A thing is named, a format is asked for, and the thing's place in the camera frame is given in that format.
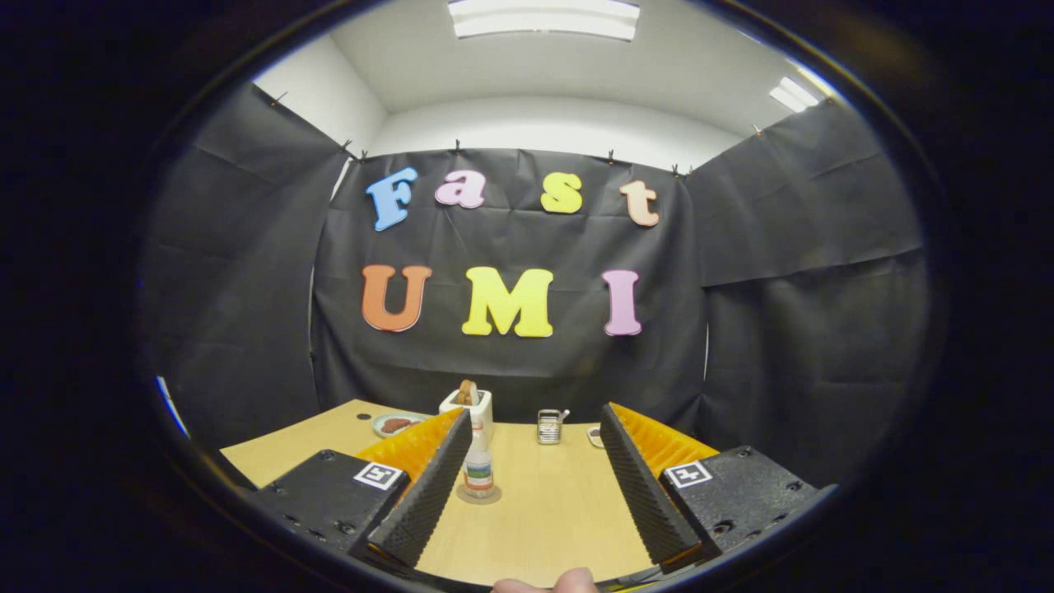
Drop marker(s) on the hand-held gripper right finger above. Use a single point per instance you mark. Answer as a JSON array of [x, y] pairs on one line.
[[642, 486]]

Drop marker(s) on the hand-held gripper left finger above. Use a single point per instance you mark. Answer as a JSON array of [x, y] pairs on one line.
[[428, 486]]

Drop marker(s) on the clear plastic juice bottle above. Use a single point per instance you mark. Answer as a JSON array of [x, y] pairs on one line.
[[479, 469]]

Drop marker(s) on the round brown coaster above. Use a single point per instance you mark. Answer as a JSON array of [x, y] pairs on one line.
[[490, 497]]

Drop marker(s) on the brown meat slice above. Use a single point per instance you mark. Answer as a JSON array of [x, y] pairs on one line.
[[395, 426]]

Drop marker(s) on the white divided dish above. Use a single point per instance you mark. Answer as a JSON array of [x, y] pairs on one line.
[[594, 436]]

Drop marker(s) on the pale green plate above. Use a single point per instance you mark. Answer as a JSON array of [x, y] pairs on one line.
[[383, 432]]

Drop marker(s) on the white toaster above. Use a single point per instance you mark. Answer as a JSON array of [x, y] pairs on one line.
[[482, 412]]

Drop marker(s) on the brown bread slice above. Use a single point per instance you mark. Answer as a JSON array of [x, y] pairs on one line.
[[467, 393]]

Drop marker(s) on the wooden table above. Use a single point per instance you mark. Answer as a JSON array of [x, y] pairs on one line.
[[543, 511]]

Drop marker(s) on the small ceiling light panel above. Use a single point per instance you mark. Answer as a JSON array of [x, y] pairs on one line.
[[795, 95]]

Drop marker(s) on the large ceiling light panel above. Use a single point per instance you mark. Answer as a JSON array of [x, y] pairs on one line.
[[543, 18]]

